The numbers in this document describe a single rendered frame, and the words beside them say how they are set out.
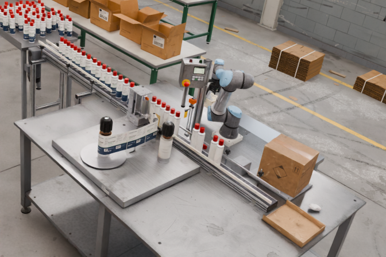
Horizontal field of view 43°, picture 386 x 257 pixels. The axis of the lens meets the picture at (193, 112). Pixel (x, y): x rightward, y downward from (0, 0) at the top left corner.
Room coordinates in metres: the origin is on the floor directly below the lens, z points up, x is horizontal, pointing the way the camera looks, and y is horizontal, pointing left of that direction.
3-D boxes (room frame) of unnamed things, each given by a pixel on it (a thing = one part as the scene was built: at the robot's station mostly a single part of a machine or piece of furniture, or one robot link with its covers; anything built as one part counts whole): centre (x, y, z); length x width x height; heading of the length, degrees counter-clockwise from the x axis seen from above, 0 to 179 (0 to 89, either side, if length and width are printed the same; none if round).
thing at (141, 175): (2.82, 0.40, 0.86); 0.80 x 0.67 x 0.05; 50
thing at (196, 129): (3.02, -0.05, 0.98); 0.05 x 0.05 x 0.20
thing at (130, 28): (5.24, 0.75, 0.96); 0.53 x 0.45 x 0.37; 144
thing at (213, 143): (2.91, -0.18, 0.98); 0.05 x 0.05 x 0.20
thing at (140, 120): (3.28, 0.40, 1.01); 0.14 x 0.13 x 0.26; 50
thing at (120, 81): (3.58, 0.63, 0.98); 0.05 x 0.05 x 0.20
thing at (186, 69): (3.21, 0.05, 1.38); 0.17 x 0.10 x 0.19; 105
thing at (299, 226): (2.44, -0.74, 0.85); 0.30 x 0.26 x 0.04; 50
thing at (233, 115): (3.33, -0.30, 1.04); 0.13 x 0.12 x 0.14; 101
